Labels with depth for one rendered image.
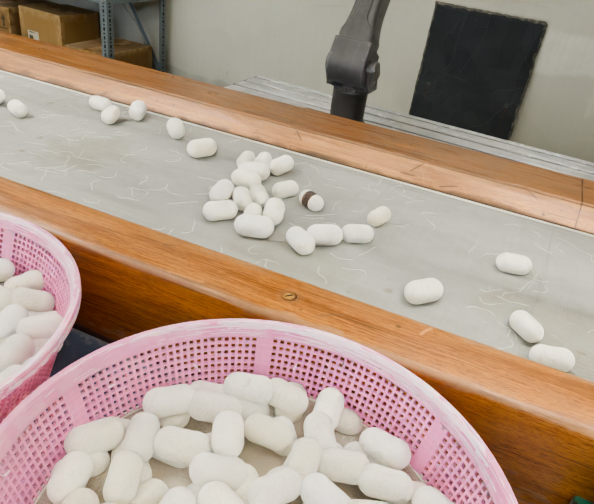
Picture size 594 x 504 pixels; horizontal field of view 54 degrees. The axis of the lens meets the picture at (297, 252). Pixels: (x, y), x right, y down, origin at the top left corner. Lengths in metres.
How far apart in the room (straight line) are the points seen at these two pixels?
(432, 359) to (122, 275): 0.24
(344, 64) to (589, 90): 1.70
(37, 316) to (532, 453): 0.34
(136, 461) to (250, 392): 0.08
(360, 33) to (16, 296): 0.74
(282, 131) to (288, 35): 2.15
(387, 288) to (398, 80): 2.26
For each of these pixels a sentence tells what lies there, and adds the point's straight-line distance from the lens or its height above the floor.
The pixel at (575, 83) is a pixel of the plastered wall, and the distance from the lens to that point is 2.61.
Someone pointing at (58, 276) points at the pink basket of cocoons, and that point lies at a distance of 0.47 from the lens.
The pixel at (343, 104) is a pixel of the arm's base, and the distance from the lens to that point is 1.06.
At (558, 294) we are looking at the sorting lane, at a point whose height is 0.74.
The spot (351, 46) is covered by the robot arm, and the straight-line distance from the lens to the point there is 1.03.
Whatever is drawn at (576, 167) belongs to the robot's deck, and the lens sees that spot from 1.18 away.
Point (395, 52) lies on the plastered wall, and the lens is 2.72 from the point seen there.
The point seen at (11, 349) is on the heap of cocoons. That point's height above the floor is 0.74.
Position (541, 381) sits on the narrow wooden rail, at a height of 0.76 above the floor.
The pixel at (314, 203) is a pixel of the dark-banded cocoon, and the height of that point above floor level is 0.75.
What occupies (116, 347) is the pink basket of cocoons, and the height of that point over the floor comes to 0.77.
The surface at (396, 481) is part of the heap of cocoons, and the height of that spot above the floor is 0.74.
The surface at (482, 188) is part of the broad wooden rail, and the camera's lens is 0.72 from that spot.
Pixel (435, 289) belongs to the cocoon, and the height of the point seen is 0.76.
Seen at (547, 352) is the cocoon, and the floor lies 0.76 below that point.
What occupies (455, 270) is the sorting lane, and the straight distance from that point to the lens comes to 0.56.
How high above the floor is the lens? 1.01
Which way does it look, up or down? 31 degrees down
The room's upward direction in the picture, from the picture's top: 8 degrees clockwise
